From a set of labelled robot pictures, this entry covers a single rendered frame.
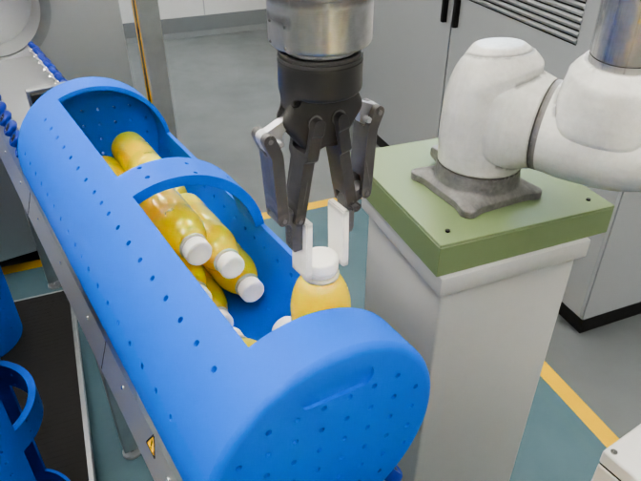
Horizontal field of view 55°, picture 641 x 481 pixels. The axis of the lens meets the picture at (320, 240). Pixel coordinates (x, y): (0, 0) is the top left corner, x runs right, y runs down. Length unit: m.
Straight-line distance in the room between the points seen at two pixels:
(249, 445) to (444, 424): 0.84
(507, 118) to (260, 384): 0.65
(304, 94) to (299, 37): 0.05
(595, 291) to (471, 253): 1.42
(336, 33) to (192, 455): 0.41
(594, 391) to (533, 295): 1.17
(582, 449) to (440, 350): 1.07
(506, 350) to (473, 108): 0.52
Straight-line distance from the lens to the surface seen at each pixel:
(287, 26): 0.52
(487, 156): 1.10
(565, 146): 1.05
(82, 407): 2.10
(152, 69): 1.94
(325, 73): 0.53
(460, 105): 1.09
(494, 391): 1.41
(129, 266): 0.80
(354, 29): 0.52
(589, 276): 2.41
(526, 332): 1.33
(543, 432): 2.21
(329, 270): 0.65
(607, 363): 2.52
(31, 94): 1.72
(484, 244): 1.09
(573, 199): 1.24
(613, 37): 1.00
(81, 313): 1.27
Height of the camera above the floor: 1.65
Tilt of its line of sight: 35 degrees down
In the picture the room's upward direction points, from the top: straight up
